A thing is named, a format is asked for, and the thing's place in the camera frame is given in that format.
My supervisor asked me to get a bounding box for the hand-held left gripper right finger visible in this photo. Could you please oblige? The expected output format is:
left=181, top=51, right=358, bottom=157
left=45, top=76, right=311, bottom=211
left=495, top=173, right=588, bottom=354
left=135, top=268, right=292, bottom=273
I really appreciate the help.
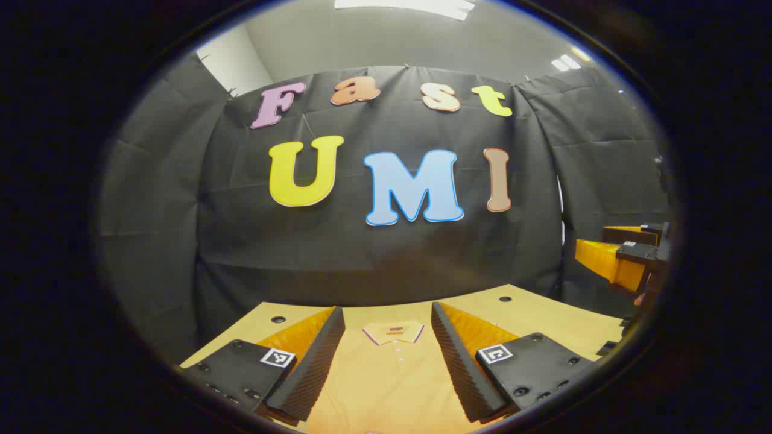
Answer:
left=431, top=301, right=598, bottom=424

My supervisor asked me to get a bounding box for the long ceiling light panel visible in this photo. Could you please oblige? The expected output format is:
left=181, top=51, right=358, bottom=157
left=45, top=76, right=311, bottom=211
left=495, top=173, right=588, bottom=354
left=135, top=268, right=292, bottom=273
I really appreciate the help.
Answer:
left=335, top=0, right=476, bottom=21

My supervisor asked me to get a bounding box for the black backdrop cloth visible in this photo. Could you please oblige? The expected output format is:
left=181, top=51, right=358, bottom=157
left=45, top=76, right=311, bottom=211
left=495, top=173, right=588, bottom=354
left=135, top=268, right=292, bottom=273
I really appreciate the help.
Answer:
left=100, top=54, right=671, bottom=362

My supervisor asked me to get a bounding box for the orange polo T-shirt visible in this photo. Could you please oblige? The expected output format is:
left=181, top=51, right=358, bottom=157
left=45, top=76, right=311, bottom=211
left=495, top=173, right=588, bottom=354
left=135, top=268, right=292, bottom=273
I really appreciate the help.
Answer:
left=305, top=321, right=483, bottom=434

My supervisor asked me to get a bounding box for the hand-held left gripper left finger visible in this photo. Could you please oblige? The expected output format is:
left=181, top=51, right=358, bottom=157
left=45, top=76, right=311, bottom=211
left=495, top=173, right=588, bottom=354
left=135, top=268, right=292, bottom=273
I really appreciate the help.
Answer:
left=179, top=306, right=346, bottom=427

